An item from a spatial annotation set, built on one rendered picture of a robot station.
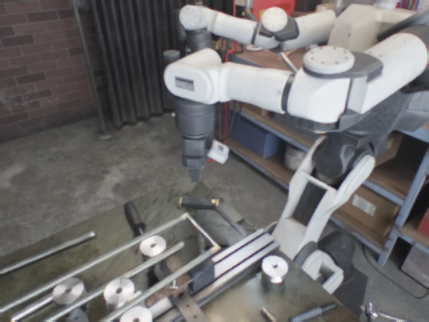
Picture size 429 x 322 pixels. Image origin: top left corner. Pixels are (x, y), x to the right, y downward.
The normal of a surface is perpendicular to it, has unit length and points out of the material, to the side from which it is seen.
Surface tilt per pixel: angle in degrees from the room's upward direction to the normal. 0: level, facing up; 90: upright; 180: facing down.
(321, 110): 96
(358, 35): 77
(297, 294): 0
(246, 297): 0
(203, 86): 90
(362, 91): 99
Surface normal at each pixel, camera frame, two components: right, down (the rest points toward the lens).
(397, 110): -0.10, 0.65
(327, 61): -0.10, -0.73
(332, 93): 0.22, 0.65
